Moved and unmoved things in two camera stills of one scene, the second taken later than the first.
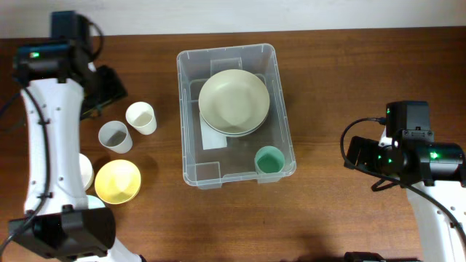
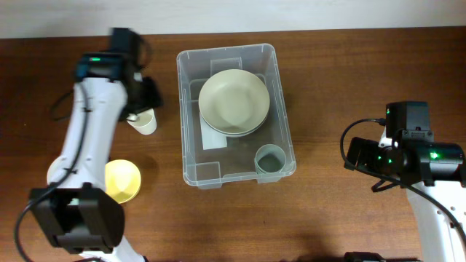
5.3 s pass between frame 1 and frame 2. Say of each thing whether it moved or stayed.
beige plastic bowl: stayed
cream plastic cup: stayed
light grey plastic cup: moved
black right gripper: stayed
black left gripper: moved
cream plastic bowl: stayed
